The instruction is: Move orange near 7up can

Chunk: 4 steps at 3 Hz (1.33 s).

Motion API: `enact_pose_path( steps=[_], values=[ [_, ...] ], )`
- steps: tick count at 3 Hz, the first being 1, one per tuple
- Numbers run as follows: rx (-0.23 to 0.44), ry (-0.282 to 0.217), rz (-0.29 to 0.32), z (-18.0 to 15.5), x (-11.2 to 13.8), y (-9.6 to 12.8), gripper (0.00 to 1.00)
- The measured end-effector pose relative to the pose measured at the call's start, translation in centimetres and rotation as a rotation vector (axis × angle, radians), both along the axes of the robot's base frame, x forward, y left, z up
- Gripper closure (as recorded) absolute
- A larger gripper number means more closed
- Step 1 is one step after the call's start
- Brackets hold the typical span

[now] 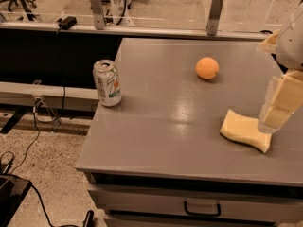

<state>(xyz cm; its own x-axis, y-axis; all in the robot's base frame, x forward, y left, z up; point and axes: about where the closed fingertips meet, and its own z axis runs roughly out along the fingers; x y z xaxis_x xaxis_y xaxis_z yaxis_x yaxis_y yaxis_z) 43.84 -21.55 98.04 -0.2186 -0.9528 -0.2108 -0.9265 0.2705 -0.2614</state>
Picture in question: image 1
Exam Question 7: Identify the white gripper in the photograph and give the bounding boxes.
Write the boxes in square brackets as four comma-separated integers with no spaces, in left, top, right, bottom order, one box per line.
[257,4,303,133]

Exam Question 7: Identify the orange fruit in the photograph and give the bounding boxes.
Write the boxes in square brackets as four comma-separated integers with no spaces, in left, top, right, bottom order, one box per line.
[195,57,220,79]

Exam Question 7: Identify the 7up soda can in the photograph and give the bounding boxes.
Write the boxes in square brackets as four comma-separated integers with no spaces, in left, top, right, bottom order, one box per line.
[93,60,122,107]

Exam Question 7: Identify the yellow sponge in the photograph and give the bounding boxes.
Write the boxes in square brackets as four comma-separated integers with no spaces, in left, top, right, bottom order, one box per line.
[220,110,272,153]

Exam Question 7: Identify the black power adapter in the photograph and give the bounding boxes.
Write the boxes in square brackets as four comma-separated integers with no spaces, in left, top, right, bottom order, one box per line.
[59,16,77,30]

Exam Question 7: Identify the black box on floor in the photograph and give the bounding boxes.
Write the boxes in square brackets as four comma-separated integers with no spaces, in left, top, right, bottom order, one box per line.
[0,175,32,227]

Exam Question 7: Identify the right metal bracket post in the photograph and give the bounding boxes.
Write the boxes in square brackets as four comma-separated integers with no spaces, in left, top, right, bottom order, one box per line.
[206,0,224,36]

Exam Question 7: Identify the metal bracket post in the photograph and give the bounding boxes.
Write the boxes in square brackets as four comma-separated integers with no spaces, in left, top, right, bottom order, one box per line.
[206,0,224,36]
[90,0,106,29]

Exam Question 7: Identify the left metal bracket post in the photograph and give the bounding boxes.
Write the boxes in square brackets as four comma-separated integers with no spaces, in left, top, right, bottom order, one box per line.
[90,0,106,29]

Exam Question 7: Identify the grey drawer with handle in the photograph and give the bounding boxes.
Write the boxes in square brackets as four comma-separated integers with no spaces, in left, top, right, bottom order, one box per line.
[88,184,303,224]

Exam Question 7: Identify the black floor cable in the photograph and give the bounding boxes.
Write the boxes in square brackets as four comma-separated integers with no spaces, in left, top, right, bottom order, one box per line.
[0,85,88,227]

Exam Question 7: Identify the grey metal rail beam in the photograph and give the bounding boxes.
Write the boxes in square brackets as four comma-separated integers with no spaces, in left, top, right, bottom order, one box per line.
[0,82,98,112]

